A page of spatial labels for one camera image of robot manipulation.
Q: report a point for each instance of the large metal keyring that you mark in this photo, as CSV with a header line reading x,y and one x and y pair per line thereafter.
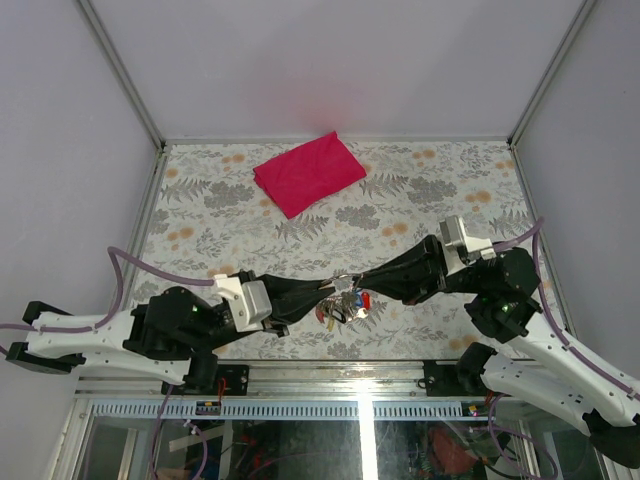
x,y
342,283

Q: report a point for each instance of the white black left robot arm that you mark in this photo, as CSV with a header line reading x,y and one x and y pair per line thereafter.
x,y
173,336

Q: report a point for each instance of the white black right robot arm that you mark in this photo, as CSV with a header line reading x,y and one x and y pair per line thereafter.
x,y
578,386

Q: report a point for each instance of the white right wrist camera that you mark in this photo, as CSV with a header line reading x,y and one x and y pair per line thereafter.
x,y
461,250

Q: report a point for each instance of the aluminium front rail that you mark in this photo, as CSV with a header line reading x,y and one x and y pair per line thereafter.
x,y
295,390

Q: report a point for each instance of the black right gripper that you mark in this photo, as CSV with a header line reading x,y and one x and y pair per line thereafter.
x,y
418,273

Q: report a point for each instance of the folded pink cloth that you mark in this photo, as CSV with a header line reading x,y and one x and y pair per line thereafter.
x,y
304,175

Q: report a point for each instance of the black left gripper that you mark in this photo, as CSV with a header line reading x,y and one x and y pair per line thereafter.
x,y
289,299

